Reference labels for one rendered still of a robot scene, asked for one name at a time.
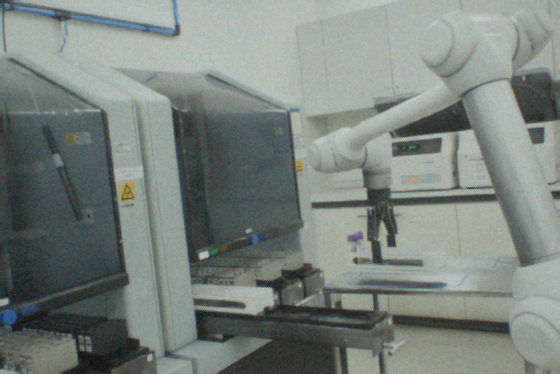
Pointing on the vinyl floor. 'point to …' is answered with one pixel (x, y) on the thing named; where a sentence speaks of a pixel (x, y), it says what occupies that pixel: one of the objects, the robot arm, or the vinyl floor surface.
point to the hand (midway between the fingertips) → (384, 252)
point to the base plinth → (452, 323)
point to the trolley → (429, 285)
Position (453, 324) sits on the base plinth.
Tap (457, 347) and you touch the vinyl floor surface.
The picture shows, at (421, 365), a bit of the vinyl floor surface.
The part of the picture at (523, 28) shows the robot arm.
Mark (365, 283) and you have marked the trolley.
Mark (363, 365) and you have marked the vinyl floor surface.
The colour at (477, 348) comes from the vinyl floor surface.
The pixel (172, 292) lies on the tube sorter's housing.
